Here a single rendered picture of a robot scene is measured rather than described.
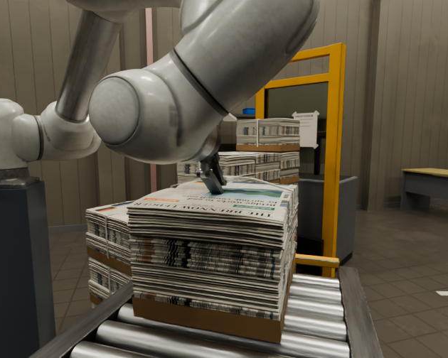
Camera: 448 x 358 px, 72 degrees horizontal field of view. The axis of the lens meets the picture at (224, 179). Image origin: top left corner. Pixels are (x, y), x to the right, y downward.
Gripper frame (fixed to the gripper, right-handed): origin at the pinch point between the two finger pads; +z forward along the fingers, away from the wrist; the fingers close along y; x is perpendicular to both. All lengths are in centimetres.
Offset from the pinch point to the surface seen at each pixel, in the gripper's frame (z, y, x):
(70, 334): -23.1, 36.1, -21.1
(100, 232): 45, 34, -71
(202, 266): -17.2, 22.5, 1.3
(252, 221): -19.4, 13.6, 10.3
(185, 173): 97, 6, -54
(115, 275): 43, 50, -60
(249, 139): 147, -21, -28
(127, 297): -9.0, 34.3, -19.1
